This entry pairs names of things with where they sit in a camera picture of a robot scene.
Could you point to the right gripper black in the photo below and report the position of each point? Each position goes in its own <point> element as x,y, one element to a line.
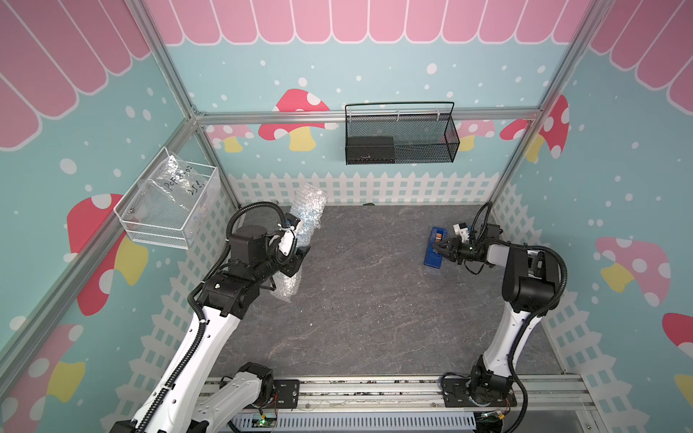
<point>454,248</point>

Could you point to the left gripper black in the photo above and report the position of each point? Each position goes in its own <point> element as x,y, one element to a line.
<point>294,262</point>

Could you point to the clear bubble wrap sheet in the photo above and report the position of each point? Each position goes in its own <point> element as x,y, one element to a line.
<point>309,200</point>

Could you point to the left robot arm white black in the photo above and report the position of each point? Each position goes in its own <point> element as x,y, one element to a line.
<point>261,241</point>

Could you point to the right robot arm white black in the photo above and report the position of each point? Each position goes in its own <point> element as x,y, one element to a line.
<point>535,278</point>

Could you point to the black box in basket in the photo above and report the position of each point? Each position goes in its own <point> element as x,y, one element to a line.
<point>362,150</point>

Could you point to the clear plastic bag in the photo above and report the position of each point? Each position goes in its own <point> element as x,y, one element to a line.
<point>176,184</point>

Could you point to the small green circuit board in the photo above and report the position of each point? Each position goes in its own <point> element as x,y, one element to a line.
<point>264,422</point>

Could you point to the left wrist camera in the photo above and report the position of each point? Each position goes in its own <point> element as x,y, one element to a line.
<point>289,241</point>

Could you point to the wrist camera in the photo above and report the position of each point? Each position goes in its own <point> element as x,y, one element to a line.
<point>289,241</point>
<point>463,231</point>

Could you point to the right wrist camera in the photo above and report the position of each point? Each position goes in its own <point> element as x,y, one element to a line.
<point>463,231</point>

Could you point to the black wire mesh basket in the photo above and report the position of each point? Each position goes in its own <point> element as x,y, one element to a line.
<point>424,131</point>

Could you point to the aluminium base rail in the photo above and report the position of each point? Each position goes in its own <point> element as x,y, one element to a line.
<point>371,393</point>

